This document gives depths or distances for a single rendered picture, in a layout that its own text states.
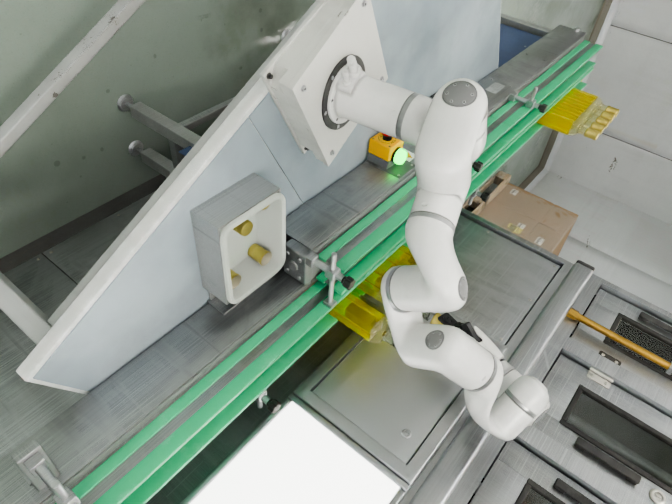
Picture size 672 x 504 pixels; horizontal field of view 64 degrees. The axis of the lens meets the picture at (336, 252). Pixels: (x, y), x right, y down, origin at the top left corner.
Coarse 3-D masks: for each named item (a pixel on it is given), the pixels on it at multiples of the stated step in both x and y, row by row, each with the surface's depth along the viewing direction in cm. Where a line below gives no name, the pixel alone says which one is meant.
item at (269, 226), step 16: (256, 208) 103; (272, 208) 112; (256, 224) 119; (272, 224) 116; (224, 240) 100; (240, 240) 117; (256, 240) 122; (272, 240) 119; (224, 256) 103; (240, 256) 120; (272, 256) 122; (224, 272) 106; (240, 272) 119; (256, 272) 120; (272, 272) 121; (240, 288) 116; (256, 288) 118
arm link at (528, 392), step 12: (516, 372) 116; (504, 384) 115; (516, 384) 107; (528, 384) 105; (540, 384) 106; (516, 396) 106; (528, 396) 105; (540, 396) 104; (528, 408) 105; (540, 408) 105
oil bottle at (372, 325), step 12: (348, 300) 129; (360, 300) 129; (336, 312) 129; (348, 312) 127; (360, 312) 127; (372, 312) 127; (348, 324) 129; (360, 324) 125; (372, 324) 124; (384, 324) 125; (372, 336) 125
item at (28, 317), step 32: (128, 0) 131; (320, 0) 115; (96, 32) 130; (64, 64) 128; (32, 96) 126; (0, 128) 124; (160, 192) 105; (128, 224) 104; (0, 288) 105; (32, 320) 100
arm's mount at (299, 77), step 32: (352, 0) 101; (320, 32) 100; (352, 32) 104; (288, 64) 98; (320, 64) 100; (384, 64) 120; (288, 96) 100; (320, 96) 104; (320, 128) 109; (352, 128) 121; (320, 160) 120
